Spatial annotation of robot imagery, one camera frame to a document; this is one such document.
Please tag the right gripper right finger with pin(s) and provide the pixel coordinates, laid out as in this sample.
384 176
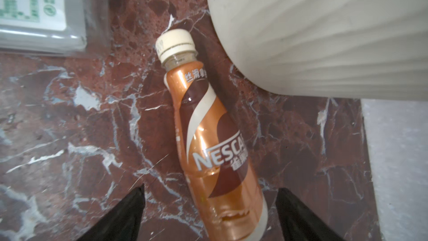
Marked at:
298 222

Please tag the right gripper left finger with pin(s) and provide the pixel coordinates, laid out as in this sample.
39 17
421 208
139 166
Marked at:
122 223

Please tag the Nescafe bottle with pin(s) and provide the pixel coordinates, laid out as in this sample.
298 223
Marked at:
211 149

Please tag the cream plastic waste bin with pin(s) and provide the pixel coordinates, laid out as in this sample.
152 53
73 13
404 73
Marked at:
371 49

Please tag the green label flat bottle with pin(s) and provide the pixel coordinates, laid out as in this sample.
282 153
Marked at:
46 26

